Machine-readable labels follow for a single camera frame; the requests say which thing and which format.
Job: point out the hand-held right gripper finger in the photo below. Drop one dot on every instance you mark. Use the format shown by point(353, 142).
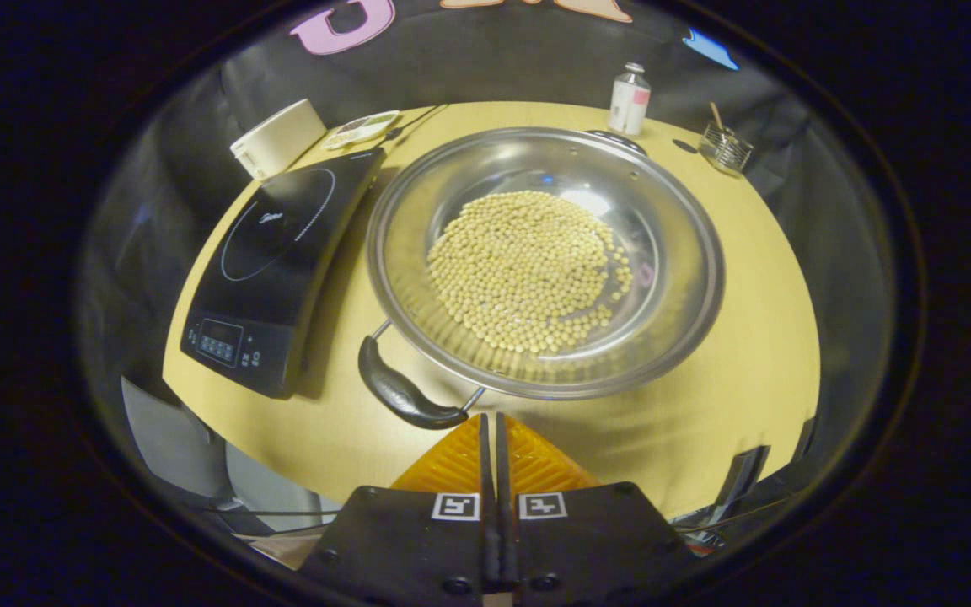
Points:
point(502, 472)
point(486, 472)

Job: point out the pile of yellow soybeans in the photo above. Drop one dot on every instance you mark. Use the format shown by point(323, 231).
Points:
point(528, 270)

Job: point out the black induction cooktop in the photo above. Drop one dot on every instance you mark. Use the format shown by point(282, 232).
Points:
point(275, 253)

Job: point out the white divided dish of beans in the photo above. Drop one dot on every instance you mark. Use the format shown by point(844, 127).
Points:
point(363, 128)

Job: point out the white bottle with pink label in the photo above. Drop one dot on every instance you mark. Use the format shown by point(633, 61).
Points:
point(627, 105)

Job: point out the white box appliance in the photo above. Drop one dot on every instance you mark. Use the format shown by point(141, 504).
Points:
point(279, 139)

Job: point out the wooden stick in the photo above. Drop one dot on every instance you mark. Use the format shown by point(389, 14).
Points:
point(716, 115)

